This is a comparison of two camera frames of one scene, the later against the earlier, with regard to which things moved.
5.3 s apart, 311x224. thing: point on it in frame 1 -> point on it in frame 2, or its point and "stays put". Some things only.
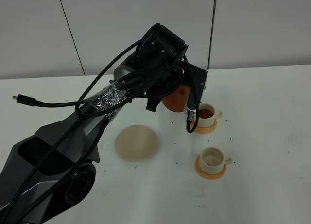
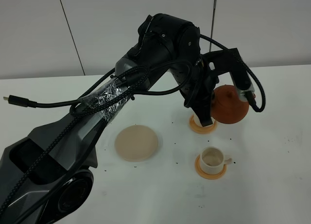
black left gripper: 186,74 -> 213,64
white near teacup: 212,159 stays put
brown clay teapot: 178,101 -> 227,106
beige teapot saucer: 135,143 stays put
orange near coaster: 205,176 stays put
